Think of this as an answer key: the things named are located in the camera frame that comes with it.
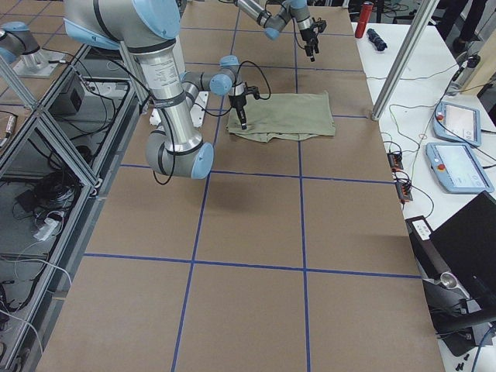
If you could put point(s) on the black power adapter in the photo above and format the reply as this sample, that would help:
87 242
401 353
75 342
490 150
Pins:
419 227

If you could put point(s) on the near blue teach pendant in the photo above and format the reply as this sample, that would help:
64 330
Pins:
457 169

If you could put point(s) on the black box under frame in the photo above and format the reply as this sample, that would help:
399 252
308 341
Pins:
69 101

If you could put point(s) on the brown paper table cover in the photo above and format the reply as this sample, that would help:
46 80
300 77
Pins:
288 257

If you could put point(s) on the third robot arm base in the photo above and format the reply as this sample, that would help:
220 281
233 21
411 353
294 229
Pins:
21 50

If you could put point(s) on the olive green long-sleeve shirt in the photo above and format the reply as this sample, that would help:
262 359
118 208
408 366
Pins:
285 116

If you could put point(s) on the aluminium side frame rail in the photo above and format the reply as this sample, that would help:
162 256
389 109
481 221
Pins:
55 172

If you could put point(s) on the blue teach pendant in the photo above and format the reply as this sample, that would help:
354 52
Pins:
457 169
457 123

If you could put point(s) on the aluminium frame post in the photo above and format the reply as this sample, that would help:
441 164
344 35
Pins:
410 42

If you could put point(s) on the folded navy umbrella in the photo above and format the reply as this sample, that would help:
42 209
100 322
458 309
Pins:
376 40

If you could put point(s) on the orange black connector block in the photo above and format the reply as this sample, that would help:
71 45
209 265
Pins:
395 161

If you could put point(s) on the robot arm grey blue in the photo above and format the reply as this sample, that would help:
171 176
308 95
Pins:
148 29
290 11

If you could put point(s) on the far blue teach pendant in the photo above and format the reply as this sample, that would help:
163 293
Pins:
457 123

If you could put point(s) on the red cardboard tube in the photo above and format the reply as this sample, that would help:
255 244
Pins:
365 12

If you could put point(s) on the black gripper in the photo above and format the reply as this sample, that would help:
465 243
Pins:
308 36
237 101

